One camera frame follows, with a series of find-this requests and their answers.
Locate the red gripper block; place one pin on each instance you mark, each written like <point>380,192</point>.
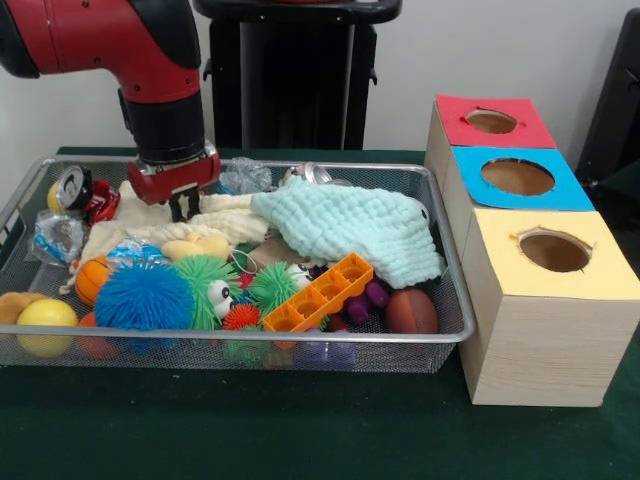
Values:
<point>175,177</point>

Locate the cream muslin cloth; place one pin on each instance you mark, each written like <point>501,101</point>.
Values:
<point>140,225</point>

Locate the light blue muslin cloth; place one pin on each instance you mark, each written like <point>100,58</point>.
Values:
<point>350,225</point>

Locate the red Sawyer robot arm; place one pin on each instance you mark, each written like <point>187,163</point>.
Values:
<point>125,45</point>

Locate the shallow mesh bin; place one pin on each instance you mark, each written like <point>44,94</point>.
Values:
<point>250,355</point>

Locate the wooden box with three holes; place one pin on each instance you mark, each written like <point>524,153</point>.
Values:
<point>550,350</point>

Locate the yellow plush toy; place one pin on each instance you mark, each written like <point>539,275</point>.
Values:
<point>195,246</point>

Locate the green spiky toy with eyes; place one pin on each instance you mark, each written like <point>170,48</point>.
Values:
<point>200,280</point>
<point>272,287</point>

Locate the crushed red cola can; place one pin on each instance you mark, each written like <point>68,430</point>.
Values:
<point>102,200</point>

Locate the blue spiky ball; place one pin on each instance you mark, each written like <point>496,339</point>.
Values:
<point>140,300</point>

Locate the orange plastic block tray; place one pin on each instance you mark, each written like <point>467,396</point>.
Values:
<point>320,295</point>

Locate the yellow ball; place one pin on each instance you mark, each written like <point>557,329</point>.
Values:
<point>47,315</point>

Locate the dark green tablecloth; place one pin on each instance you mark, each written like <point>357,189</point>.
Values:
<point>300,425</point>

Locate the brown toy football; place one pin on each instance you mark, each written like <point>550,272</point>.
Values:
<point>412,310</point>

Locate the black upright panel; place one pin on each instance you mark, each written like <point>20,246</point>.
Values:
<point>620,100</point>

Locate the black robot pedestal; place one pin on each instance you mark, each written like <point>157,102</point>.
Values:
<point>300,75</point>

